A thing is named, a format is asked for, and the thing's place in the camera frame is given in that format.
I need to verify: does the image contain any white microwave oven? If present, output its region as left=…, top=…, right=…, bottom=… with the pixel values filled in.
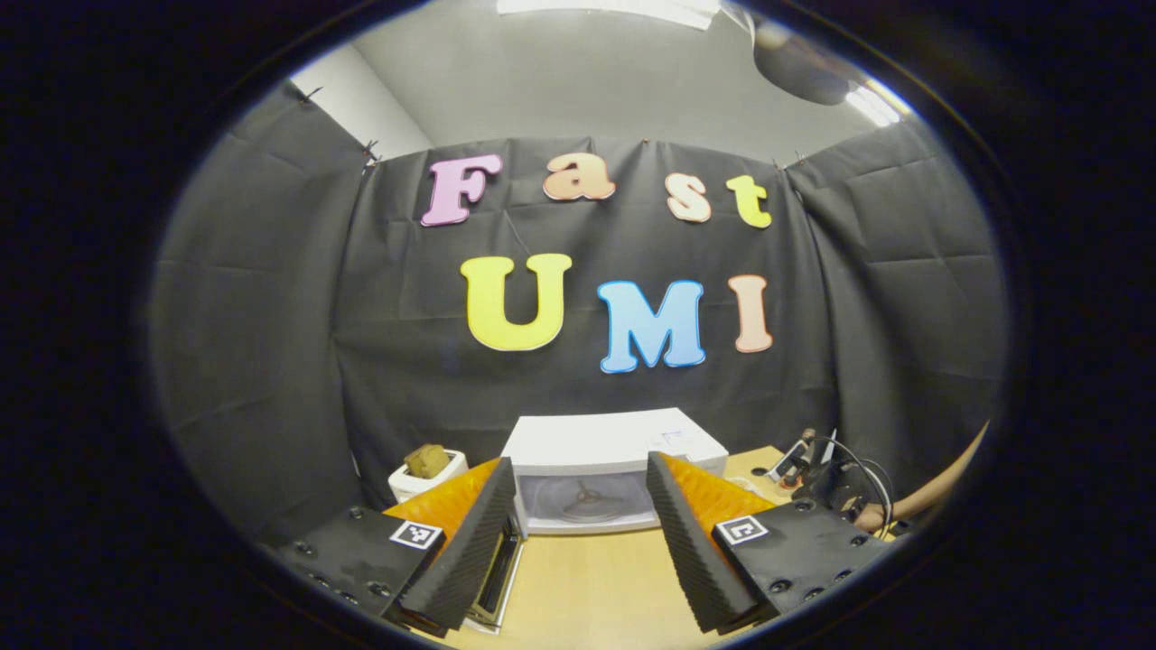
left=465, top=408, right=730, bottom=635

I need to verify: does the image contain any brown bread slice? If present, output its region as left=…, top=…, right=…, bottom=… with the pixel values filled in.
left=404, top=444, right=451, bottom=479

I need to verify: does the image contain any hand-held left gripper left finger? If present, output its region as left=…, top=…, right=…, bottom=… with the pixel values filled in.
left=262, top=456, right=517, bottom=637

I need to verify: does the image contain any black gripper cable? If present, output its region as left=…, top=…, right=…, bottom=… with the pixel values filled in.
left=808, top=435, right=897, bottom=538

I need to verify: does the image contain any white toaster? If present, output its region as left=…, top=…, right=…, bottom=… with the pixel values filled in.
left=388, top=449, right=469, bottom=504

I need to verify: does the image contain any large ceiling light panel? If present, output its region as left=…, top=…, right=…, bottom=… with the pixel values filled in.
left=497, top=0, right=723, bottom=30

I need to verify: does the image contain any small ceiling light panel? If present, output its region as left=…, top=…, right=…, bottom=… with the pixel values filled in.
left=844, top=79, right=913, bottom=127

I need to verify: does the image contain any glass microwave turntable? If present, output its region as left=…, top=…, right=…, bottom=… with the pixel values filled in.
left=542, top=478, right=648, bottom=526

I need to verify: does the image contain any black backdrop cloth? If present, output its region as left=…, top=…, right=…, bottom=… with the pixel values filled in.
left=149, top=81, right=1008, bottom=543

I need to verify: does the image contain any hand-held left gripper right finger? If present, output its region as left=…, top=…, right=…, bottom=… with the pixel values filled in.
left=646, top=451, right=895, bottom=633

